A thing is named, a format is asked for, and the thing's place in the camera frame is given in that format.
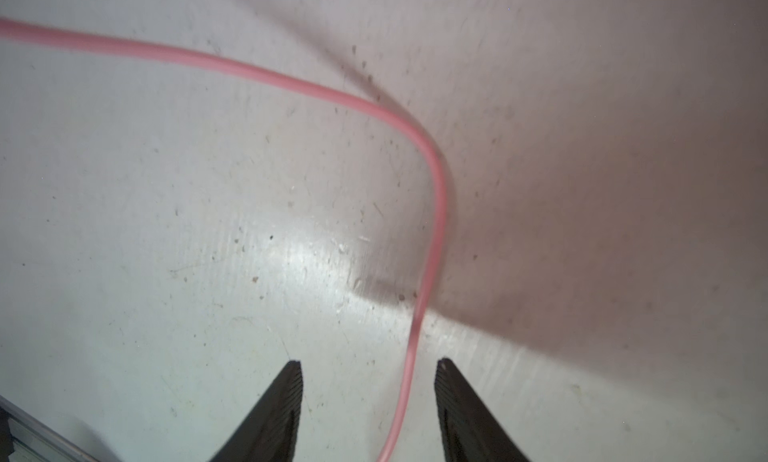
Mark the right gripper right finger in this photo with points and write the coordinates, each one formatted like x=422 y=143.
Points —
x=469 y=431

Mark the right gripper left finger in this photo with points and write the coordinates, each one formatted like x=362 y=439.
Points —
x=269 y=431

